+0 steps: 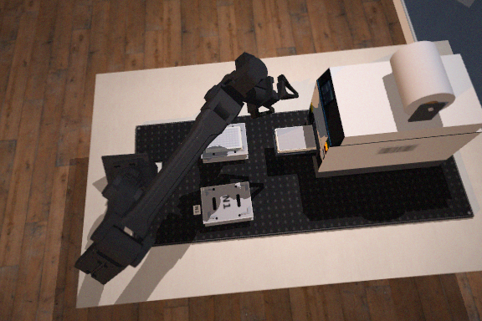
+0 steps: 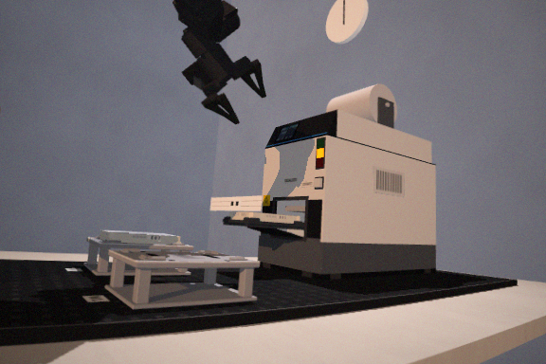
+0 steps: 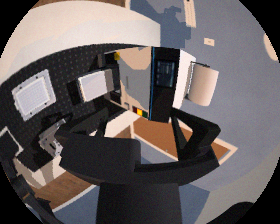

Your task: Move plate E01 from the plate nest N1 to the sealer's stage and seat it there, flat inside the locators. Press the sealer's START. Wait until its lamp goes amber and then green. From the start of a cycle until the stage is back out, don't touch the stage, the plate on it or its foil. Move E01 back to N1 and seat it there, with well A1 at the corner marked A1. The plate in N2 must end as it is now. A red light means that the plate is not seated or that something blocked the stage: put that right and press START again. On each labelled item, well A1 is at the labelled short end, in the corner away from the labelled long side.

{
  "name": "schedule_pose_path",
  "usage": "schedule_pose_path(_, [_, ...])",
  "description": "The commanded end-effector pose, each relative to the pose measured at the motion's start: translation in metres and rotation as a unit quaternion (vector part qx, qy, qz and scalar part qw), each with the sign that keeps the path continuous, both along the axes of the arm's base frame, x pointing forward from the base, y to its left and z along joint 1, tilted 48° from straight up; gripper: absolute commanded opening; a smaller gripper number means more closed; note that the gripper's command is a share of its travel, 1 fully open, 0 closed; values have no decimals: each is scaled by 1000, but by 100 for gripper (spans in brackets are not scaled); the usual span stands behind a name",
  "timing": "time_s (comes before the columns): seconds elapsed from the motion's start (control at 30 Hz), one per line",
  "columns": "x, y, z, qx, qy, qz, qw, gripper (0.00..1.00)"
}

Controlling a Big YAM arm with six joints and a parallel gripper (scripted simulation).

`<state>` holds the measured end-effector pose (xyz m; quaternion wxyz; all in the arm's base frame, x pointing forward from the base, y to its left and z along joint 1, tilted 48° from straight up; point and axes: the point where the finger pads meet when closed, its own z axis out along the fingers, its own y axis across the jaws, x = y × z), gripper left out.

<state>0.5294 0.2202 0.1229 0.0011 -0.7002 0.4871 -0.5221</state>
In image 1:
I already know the white rectangular label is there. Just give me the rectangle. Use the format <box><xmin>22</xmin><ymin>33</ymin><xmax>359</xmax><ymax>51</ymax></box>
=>
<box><xmin>193</xmin><ymin>205</ymin><xmax>201</xmax><ymax>215</ymax></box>

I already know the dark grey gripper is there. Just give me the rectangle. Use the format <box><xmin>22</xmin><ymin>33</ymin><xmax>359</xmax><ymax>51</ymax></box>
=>
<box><xmin>242</xmin><ymin>74</ymin><xmax>299</xmax><ymax>119</ymax></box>

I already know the white roll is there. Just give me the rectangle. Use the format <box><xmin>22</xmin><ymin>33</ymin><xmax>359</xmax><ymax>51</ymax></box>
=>
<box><xmin>390</xmin><ymin>41</ymin><xmax>455</xmax><ymax>116</ymax></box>

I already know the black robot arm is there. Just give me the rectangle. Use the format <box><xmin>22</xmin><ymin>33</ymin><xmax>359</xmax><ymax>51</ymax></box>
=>
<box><xmin>74</xmin><ymin>52</ymin><xmax>268</xmax><ymax>285</ymax></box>

